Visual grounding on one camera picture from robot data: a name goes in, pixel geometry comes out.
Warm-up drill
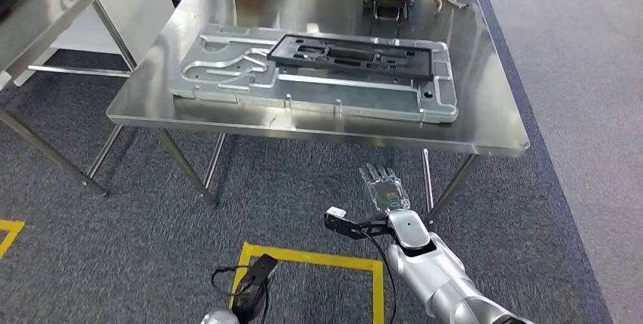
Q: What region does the yellow floor tape square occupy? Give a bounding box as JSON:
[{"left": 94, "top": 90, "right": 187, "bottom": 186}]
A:
[{"left": 228, "top": 242, "right": 385, "bottom": 324}]

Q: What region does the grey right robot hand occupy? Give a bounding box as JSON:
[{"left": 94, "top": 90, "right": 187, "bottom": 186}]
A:
[{"left": 359, "top": 163, "right": 412, "bottom": 215}]

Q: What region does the white cable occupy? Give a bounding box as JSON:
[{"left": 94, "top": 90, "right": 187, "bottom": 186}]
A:
[{"left": 431, "top": 0, "right": 471, "bottom": 14}]

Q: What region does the black right wrist camera bracket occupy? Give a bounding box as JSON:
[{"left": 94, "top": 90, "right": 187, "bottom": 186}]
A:
[{"left": 324, "top": 211, "right": 391, "bottom": 241}]

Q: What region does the black plastic car part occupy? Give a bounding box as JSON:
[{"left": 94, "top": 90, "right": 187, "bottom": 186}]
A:
[{"left": 266, "top": 33, "right": 435, "bottom": 81}]

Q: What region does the grey stamped metal plate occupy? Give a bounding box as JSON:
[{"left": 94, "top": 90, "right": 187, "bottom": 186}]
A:
[{"left": 169, "top": 24, "right": 459, "bottom": 125}]

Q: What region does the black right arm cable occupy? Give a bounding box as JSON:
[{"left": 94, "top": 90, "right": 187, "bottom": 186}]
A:
[{"left": 359, "top": 228, "right": 399, "bottom": 324}]

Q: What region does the stainless steel workbench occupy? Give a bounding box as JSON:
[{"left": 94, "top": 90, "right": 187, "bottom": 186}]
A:
[
  {"left": 0, "top": 0, "right": 136, "bottom": 197},
  {"left": 106, "top": 0, "right": 531, "bottom": 223}
]

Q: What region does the black device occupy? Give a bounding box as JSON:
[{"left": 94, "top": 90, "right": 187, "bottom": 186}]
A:
[{"left": 362, "top": 0, "right": 417, "bottom": 24}]

